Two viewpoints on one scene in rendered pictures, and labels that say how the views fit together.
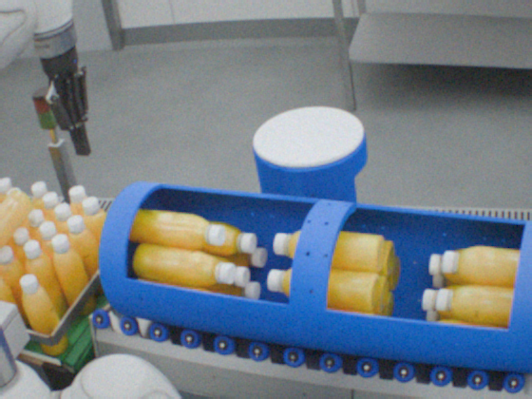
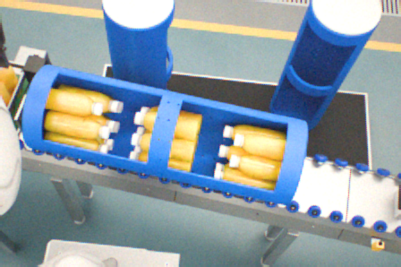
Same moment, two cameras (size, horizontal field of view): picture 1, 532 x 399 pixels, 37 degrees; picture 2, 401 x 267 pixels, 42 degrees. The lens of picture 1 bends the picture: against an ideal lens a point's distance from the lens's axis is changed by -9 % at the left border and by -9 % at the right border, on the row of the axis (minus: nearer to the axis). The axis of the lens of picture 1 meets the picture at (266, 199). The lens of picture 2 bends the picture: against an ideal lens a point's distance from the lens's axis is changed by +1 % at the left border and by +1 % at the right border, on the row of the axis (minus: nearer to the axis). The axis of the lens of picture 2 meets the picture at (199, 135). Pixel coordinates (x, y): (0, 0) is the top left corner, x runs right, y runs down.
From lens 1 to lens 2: 0.73 m
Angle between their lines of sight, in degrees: 33
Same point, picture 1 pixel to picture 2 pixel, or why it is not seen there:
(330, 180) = (153, 34)
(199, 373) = (84, 174)
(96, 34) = not seen: outside the picture
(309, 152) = (140, 16)
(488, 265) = (262, 150)
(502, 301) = (269, 171)
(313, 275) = (162, 151)
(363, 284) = (188, 151)
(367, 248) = (191, 131)
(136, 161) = not seen: outside the picture
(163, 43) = not seen: outside the picture
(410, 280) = (208, 125)
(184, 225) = (78, 106)
